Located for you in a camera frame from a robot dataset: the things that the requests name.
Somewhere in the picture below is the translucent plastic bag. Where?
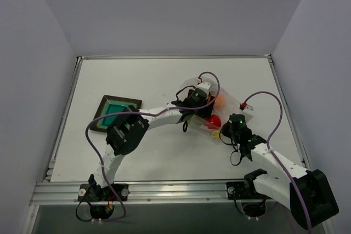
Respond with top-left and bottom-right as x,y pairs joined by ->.
176,77 -> 242,143

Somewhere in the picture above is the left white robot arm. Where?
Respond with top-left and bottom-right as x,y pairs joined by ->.
88,86 -> 219,201

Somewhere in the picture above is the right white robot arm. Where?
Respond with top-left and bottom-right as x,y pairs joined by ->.
221,114 -> 339,230

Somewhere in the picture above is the red fake apple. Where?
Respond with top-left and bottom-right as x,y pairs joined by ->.
205,115 -> 222,129

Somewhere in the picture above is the orange fake fruit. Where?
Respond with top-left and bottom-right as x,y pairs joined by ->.
214,94 -> 227,109

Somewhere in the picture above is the teal rectangular tray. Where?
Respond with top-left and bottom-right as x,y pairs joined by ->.
92,94 -> 143,135

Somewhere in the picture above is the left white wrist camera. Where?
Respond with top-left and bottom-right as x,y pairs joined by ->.
195,81 -> 211,95

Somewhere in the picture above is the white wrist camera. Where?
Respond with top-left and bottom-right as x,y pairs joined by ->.
195,81 -> 211,95
239,102 -> 254,122

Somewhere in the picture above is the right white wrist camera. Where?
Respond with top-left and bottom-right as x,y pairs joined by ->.
239,102 -> 254,122

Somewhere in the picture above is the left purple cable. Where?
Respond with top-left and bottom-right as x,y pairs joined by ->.
84,71 -> 222,222

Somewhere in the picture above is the purple cable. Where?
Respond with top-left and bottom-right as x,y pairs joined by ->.
241,91 -> 313,234
84,71 -> 222,222

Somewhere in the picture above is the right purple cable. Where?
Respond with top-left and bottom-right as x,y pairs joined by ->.
241,91 -> 313,234

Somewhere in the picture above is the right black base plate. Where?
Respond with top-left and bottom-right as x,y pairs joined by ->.
226,180 -> 271,200

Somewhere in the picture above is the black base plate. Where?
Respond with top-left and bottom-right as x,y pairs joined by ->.
77,183 -> 129,202
226,180 -> 271,200

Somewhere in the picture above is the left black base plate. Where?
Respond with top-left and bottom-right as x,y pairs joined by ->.
77,183 -> 129,202

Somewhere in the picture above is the aluminium front rail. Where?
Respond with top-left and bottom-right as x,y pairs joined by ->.
29,181 -> 291,206

